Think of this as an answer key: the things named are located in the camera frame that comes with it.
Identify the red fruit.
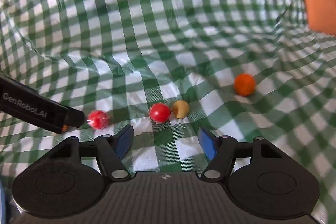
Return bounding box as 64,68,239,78
87,110,109,130

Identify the red cherry tomato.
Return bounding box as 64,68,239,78
149,103,171,123

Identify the orange tomato fruit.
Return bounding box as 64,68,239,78
62,125,70,133

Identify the small tan longan on cloth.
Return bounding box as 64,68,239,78
172,100,190,119

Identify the green white checkered cloth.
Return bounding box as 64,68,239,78
1,0,335,223

